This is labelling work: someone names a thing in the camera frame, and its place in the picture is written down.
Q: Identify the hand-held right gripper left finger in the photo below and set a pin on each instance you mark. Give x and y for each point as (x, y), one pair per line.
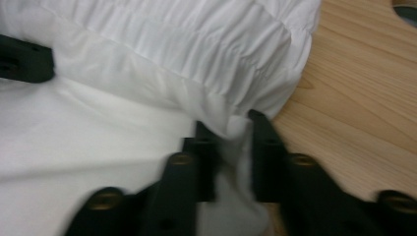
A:
(205, 164)

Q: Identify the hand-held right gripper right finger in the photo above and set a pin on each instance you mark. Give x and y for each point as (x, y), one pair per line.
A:
(267, 157)

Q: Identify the white pleated skirt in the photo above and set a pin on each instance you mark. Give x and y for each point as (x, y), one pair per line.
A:
(131, 108)

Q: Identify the grey round table grommet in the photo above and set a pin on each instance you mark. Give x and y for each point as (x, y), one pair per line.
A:
(408, 13)

